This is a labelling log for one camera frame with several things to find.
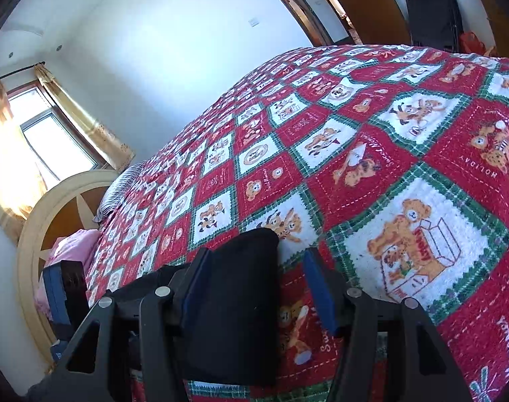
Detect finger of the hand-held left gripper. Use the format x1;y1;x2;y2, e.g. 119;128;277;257
43;260;89;336

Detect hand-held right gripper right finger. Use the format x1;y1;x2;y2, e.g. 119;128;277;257
303;248;483;402

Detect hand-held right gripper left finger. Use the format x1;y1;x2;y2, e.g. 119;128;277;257
26;247;211;402

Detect black pants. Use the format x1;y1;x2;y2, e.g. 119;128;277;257
129;228;280;387

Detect folded pink blanket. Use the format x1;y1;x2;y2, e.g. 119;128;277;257
34;229;100;319

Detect cream wooden headboard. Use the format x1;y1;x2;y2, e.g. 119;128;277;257
17;170;121;365

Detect striped pillow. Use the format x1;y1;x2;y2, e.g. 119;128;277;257
93;161;146;222

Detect red printed bedspread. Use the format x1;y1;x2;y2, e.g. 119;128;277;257
84;44;509;402

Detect window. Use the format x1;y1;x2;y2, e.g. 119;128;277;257
7;86;108;189

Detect narrow yellow curtain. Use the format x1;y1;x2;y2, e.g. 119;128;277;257
33;64;135;170

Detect black curtain rod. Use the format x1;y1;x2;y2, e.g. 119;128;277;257
0;63;46;85

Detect brown wooden door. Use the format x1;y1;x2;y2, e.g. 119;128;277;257
313;0;410;45

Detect red bag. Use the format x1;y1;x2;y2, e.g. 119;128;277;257
459;31;496;55

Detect black folding chair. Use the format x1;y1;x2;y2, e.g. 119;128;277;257
402;0;462;51

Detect wooden cabinet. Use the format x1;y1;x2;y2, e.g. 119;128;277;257
468;0;509;59

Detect brown door frame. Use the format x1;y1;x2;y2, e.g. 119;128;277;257
250;0;351;47

